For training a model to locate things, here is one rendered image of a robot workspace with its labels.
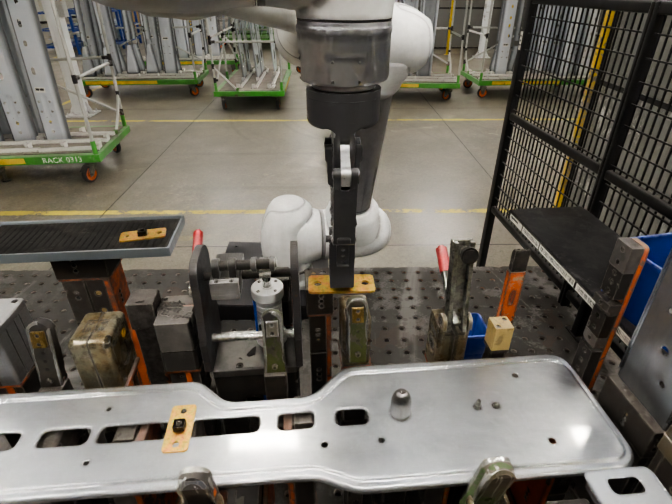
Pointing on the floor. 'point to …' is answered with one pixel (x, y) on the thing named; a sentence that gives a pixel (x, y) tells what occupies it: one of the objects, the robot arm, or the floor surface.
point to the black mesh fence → (657, 11)
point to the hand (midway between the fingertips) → (341, 257)
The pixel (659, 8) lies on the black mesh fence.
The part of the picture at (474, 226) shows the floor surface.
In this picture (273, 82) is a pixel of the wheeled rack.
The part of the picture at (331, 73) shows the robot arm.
